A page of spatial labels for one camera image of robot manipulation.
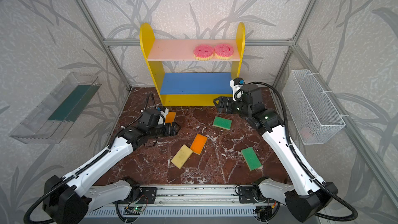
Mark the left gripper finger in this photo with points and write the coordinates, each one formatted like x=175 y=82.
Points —
x=169 y=133
x=172 y=126

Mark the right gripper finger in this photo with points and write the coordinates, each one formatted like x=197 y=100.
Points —
x=226 y=109
x=223 y=101

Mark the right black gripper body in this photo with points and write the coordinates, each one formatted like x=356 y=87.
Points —
x=239 y=107

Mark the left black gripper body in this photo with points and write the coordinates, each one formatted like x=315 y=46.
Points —
x=157 y=131

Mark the orange sponge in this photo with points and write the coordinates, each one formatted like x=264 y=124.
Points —
x=170 y=117
x=198 y=144

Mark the pink smiley sponge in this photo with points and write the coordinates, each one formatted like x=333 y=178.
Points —
x=223 y=52
x=203 y=52

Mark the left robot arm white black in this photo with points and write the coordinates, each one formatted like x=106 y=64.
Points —
x=68 y=199

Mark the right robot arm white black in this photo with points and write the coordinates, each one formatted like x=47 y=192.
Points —
x=309 y=195

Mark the yellow shelf with coloured boards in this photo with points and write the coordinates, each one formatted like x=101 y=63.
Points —
x=189 y=89

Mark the green sponge upper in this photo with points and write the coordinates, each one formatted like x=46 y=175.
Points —
x=222 y=123

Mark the green sponge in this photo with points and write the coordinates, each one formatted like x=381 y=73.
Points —
x=251 y=158
x=222 y=123

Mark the yellow sponge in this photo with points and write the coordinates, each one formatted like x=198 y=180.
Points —
x=181 y=156

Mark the green sponge lower right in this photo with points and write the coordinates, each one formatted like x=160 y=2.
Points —
x=251 y=158

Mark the dark green tray liner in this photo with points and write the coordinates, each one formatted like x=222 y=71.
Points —
x=74 y=104

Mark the green circuit board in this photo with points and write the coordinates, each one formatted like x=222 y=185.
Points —
x=134 y=210

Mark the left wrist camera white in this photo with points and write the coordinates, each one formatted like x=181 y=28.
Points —
x=164 y=111

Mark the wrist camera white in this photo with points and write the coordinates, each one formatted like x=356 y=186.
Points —
x=236 y=85
x=164 y=111

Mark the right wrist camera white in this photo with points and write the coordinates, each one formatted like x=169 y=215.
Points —
x=236 y=85

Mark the white wire mesh basket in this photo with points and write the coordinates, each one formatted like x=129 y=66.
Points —
x=315 y=116

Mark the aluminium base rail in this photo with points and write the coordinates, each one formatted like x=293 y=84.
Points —
x=200 y=195

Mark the clear plastic wall tray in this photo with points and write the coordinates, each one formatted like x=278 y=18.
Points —
x=35 y=128

